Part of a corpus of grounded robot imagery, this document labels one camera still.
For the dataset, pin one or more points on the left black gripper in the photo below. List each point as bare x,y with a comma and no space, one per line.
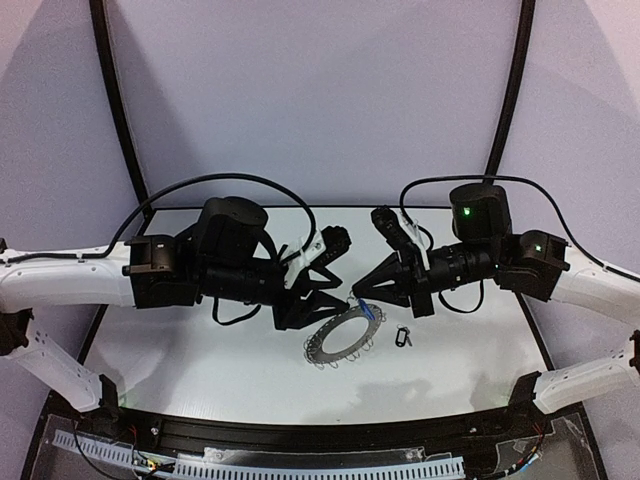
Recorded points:
285,304

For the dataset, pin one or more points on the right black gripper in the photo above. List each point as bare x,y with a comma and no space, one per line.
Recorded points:
419,279

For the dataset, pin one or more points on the blue tag key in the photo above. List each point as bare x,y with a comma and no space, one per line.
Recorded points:
366,310

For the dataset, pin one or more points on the metal ring disc with keyrings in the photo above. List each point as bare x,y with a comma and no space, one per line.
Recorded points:
344,338

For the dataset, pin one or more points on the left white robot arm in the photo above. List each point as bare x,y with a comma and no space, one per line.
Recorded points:
227,254

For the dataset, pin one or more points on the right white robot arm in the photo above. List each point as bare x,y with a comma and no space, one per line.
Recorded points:
535,263

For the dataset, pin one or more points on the black tag key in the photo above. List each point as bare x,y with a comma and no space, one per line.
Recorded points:
403,337

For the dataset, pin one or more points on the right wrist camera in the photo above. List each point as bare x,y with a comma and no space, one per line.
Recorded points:
408,238

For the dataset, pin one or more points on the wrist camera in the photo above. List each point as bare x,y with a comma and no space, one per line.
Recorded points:
327,245
408,238

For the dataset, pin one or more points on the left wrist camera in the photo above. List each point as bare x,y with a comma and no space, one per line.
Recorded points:
327,245

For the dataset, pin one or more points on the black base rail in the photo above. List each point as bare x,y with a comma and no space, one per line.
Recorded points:
163,432

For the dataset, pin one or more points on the white slotted cable duct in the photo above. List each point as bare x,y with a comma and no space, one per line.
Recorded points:
215,463

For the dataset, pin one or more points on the right black frame post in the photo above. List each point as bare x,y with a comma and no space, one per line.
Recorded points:
513,85

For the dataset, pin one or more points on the black frame post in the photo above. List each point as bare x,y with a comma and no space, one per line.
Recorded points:
513,85
103,44

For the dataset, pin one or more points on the left black frame post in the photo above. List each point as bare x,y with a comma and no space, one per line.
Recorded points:
103,44

